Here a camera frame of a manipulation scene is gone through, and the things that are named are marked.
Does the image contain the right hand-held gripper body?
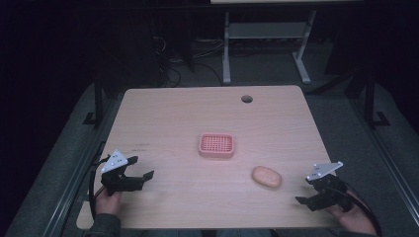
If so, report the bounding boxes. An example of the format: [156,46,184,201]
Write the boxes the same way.
[305,160,354,212]

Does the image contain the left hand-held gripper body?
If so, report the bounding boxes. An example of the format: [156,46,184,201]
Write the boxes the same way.
[100,149,145,198]

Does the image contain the person's left hand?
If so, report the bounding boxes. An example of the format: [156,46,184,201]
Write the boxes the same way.
[94,189,124,217]

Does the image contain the person's right hand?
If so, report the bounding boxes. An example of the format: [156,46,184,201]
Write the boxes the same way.
[323,193,378,237]

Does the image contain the black metal stand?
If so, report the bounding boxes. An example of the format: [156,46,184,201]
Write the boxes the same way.
[363,63,392,129]
[82,74,107,129]

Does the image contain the pink soap dish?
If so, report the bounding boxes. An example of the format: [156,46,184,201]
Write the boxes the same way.
[198,132,235,159]

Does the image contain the white metal stand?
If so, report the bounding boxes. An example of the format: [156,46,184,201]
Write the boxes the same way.
[221,9,318,86]

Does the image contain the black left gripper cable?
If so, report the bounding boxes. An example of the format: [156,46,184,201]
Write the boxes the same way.
[87,152,111,221]

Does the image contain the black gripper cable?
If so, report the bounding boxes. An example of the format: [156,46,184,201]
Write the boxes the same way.
[341,183,383,237]
[87,152,111,221]

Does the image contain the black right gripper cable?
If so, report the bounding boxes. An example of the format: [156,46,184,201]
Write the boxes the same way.
[341,183,383,237]

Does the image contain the metal floor rail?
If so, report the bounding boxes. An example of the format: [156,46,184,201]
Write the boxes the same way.
[348,98,419,215]
[42,98,124,237]

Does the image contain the black floor cables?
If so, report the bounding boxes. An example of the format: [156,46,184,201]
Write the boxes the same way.
[151,35,225,89]

